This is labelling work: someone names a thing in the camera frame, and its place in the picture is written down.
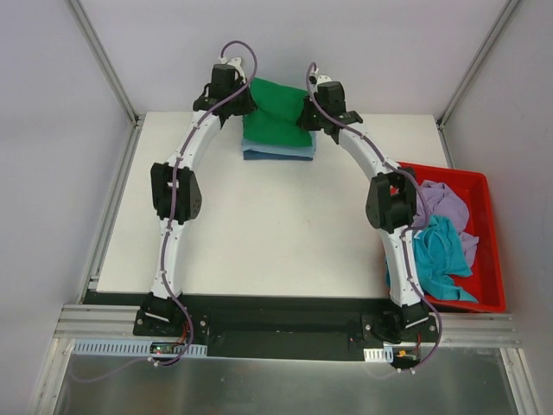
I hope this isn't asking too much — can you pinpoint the green t-shirt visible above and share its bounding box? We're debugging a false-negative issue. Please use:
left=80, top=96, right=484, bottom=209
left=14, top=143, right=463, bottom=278
left=243, top=78, right=309, bottom=146

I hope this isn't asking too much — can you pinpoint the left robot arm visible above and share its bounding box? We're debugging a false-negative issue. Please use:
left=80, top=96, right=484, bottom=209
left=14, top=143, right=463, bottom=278
left=133, top=57, right=256, bottom=337

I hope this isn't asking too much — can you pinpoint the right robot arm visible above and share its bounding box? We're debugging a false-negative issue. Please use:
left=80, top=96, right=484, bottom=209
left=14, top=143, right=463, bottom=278
left=297, top=75, right=429, bottom=342

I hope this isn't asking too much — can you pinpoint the light blue folded t-shirt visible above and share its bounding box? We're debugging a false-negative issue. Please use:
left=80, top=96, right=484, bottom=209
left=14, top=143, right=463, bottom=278
left=241, top=132, right=316, bottom=158

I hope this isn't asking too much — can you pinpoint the lavender crumpled t-shirt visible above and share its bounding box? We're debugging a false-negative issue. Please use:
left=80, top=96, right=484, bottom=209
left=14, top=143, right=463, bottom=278
left=421, top=180, right=480, bottom=267

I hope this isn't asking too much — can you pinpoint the teal crumpled t-shirt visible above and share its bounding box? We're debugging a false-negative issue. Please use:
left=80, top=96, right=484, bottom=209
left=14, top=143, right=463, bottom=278
left=384, top=214, right=480, bottom=303

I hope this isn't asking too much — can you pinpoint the red plastic bin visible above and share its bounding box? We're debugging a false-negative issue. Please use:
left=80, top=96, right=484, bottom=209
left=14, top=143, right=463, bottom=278
left=400, top=162, right=506, bottom=313

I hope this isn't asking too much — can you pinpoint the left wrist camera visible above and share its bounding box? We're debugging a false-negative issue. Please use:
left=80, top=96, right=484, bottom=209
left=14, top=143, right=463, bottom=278
left=219, top=56, right=243, bottom=70

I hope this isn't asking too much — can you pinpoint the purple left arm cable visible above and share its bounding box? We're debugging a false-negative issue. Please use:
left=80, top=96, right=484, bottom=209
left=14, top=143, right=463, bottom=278
left=157, top=41, right=260, bottom=303

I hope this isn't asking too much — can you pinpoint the left aluminium frame post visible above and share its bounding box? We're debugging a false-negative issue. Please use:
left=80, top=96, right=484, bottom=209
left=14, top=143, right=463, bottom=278
left=64, top=0, right=146, bottom=129

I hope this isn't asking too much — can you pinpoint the aluminium frame post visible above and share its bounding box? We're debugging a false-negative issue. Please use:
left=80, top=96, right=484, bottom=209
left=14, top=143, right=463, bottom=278
left=435, top=0, right=522, bottom=131
left=64, top=0, right=146, bottom=129

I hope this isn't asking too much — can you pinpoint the right aluminium frame post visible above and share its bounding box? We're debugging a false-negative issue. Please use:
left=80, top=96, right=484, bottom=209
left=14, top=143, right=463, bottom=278
left=435, top=0, right=522, bottom=131

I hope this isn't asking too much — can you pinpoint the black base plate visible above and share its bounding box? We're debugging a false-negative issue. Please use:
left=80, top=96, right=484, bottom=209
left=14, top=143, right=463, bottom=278
left=84, top=292, right=442, bottom=362

